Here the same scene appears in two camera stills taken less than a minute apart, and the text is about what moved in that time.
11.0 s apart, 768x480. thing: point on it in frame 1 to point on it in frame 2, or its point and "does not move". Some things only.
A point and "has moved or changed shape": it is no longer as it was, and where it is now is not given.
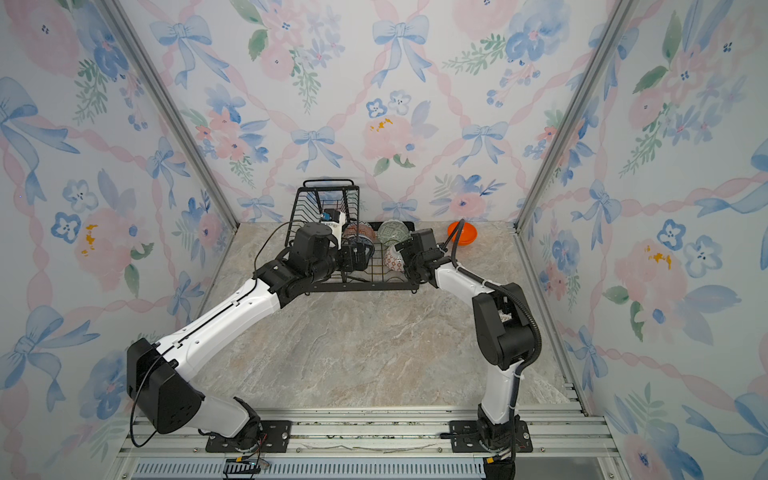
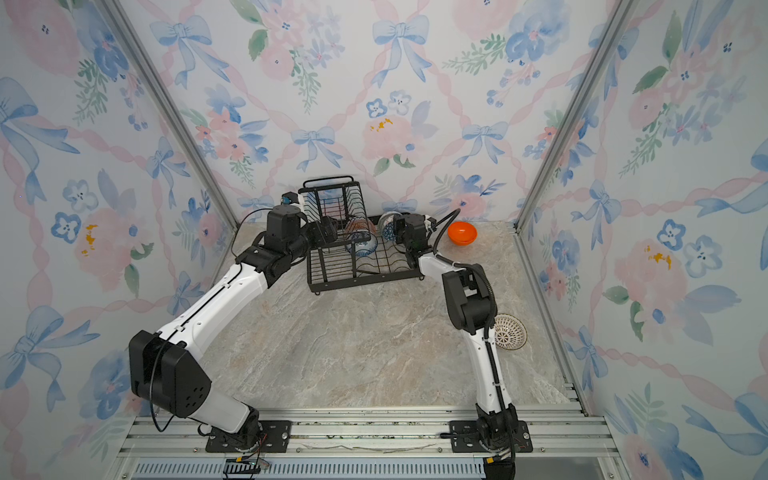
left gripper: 351,265 to 332,232
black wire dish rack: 337,202 does not move
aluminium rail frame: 392,444 does not move
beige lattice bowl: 393,259 has moved or changed shape
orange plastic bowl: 468,234 does not move
